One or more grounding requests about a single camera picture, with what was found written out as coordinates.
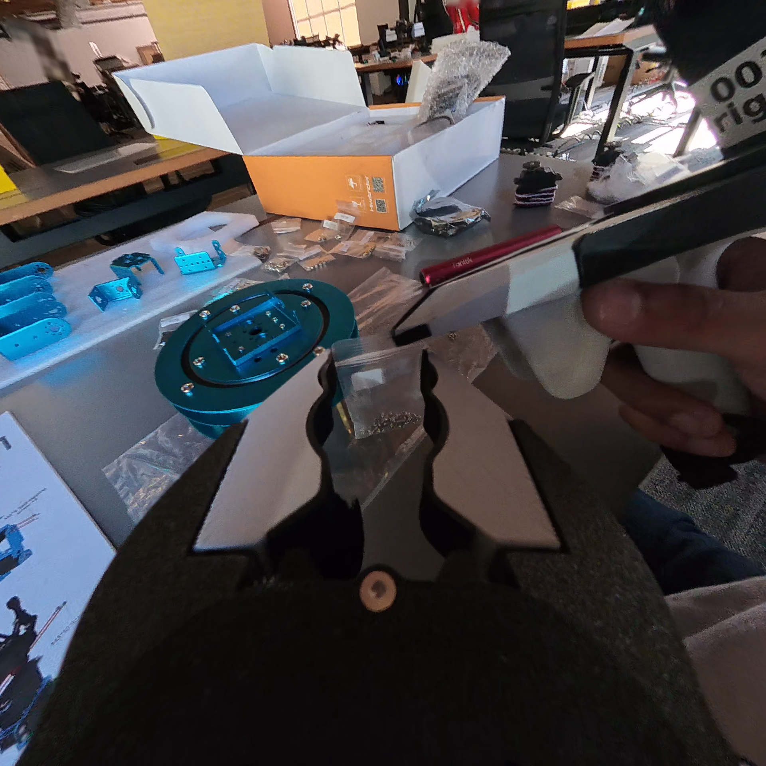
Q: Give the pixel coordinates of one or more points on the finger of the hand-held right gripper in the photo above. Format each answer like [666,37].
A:
[479,299]

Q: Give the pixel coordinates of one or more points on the white foam sheet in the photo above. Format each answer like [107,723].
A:
[119,335]

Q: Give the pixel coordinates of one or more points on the white foam cutout piece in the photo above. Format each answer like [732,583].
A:
[173,239]

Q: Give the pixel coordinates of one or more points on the black office chair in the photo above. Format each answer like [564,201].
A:
[526,60]

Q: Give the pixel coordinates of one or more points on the bubble wrap pouch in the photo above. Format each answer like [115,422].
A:
[464,72]

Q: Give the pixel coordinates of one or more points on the teal round robot base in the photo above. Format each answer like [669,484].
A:
[179,371]

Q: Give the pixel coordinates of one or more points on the blue angled bracket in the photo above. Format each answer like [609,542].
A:
[128,264]
[117,294]

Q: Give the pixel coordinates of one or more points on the wooden-topped desk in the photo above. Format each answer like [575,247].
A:
[389,63]
[604,43]
[90,176]

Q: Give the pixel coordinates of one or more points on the red pen screwdriver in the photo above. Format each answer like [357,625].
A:
[479,257]

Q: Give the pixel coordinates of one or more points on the person's right hand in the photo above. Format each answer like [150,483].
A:
[670,305]

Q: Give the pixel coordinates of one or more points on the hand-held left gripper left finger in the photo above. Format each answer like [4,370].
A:
[263,473]

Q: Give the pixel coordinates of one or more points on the blue U bracket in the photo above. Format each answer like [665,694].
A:
[200,261]

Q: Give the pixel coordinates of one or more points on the person's blue jeans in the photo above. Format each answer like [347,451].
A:
[676,550]

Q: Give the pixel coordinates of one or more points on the small clear screw pouch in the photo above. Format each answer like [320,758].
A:
[383,383]

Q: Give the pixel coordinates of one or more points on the blue long metal plate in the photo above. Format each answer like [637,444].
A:
[36,341]
[33,311]
[27,293]
[24,275]

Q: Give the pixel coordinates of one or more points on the spread of hardware bags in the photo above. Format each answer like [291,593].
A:
[359,245]

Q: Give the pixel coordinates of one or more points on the grey desk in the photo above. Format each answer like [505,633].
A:
[90,407]

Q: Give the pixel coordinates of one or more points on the orange and white cardboard box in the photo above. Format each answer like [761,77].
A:
[317,185]

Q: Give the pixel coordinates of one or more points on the red and white bag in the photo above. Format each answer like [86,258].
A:
[464,15]

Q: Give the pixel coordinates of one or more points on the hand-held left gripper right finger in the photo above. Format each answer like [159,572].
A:
[502,479]

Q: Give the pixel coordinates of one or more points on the white instruction booklet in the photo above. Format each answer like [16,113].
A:
[48,496]

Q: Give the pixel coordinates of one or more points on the crumpled white plastic wrap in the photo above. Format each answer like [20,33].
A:
[652,179]

